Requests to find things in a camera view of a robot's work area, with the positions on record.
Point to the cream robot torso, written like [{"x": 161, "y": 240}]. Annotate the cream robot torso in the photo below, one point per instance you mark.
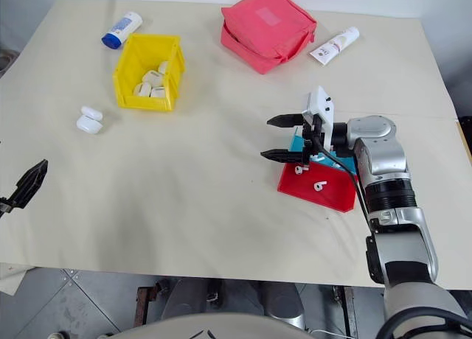
[{"x": 221, "y": 328}]

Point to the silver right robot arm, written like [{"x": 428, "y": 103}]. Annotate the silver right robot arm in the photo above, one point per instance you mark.
[{"x": 383, "y": 158}]

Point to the white bottle with blue cap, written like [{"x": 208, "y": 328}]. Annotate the white bottle with blue cap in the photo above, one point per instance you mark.
[{"x": 123, "y": 27}]

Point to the cream table cloth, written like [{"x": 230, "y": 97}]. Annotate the cream table cloth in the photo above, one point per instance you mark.
[{"x": 184, "y": 188}]

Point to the pink fabric pouch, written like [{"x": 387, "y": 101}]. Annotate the pink fabric pouch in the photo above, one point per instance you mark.
[{"x": 265, "y": 26}]

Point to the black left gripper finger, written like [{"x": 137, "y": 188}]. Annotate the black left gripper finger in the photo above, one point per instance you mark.
[{"x": 29, "y": 184}]

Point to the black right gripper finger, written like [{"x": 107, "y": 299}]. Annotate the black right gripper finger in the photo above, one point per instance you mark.
[
  {"x": 287, "y": 121},
  {"x": 284, "y": 156}
]

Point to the white cosmetic tube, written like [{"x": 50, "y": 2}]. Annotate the white cosmetic tube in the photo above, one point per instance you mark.
[{"x": 333, "y": 46}]

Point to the red plastic tray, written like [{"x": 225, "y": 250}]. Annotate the red plastic tray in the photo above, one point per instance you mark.
[{"x": 328, "y": 199}]

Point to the yellow plastic bin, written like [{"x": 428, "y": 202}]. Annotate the yellow plastic bin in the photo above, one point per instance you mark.
[{"x": 127, "y": 84}]

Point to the rusty metal table bracket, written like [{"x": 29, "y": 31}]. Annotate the rusty metal table bracket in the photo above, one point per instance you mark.
[
  {"x": 346, "y": 313},
  {"x": 142, "y": 306}
]

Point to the grey rounded robot leg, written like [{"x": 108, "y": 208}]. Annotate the grey rounded robot leg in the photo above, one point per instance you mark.
[{"x": 282, "y": 306}]

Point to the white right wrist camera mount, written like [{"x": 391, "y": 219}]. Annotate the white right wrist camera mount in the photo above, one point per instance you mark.
[{"x": 321, "y": 103}]

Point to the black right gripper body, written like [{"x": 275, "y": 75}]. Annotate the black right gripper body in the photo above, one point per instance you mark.
[{"x": 311, "y": 136}]

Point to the white earbud case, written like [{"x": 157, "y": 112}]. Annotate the white earbud case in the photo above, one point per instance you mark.
[{"x": 89, "y": 121}]

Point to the teal plastic tray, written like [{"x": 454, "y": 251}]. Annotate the teal plastic tray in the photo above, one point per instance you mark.
[{"x": 296, "y": 143}]

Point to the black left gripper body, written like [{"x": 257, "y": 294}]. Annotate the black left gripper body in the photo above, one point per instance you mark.
[{"x": 4, "y": 206}]

